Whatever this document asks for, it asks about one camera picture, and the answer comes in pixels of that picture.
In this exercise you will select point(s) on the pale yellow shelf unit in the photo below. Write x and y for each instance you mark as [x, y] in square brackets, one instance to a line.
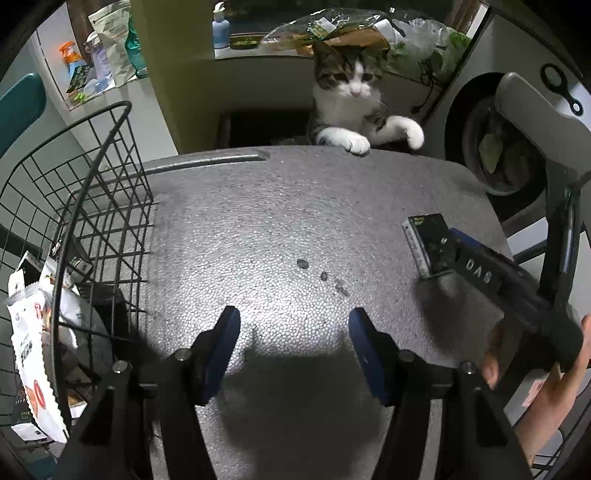
[166, 69]

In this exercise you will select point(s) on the blue pump bottle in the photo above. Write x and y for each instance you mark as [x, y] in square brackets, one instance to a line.
[220, 30]

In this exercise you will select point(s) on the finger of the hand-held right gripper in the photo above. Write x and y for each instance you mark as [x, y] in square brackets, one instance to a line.
[471, 242]
[443, 254]

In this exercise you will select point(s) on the white green plastic bag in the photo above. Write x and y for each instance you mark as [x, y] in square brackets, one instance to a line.
[425, 41]

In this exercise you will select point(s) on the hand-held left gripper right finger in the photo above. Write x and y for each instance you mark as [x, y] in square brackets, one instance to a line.
[369, 355]

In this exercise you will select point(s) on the person's right hand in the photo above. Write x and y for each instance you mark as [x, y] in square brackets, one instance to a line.
[554, 392]

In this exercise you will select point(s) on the pale detergent pouch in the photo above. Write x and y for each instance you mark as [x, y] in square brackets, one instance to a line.
[99, 60]

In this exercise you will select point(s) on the teal stand-up pouch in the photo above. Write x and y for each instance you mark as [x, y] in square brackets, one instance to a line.
[136, 50]

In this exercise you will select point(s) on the grey chair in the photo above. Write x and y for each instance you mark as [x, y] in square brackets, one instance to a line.
[531, 101]

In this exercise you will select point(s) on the teal chair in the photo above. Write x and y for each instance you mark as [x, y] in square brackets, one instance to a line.
[21, 110]

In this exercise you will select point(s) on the dark glass window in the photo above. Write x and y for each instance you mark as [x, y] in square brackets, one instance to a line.
[277, 9]

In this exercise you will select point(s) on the blue white cracker packet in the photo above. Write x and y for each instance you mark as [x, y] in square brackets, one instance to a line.
[51, 277]
[37, 350]

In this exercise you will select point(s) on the white stand-up pouch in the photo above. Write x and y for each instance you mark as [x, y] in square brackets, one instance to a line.
[115, 32]

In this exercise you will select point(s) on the clear bag of groceries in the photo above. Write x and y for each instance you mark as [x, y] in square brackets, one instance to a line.
[295, 34]

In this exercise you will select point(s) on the orange spray bottle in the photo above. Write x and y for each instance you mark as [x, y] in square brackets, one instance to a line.
[73, 57]

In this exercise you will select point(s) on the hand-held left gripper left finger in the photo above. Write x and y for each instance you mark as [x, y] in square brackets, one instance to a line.
[220, 355]

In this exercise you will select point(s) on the green dish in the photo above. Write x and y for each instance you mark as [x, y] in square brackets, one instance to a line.
[244, 43]

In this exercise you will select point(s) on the tabby white cat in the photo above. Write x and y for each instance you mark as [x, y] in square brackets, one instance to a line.
[348, 106]

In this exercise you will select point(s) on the black figure-eight hook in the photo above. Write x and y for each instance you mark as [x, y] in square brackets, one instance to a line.
[561, 85]

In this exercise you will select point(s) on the white washing machine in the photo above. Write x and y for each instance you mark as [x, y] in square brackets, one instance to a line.
[503, 50]

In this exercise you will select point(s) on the green snack packet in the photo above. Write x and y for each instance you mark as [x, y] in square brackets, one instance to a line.
[79, 79]

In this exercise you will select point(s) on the black product box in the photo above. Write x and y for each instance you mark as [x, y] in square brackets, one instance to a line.
[422, 240]

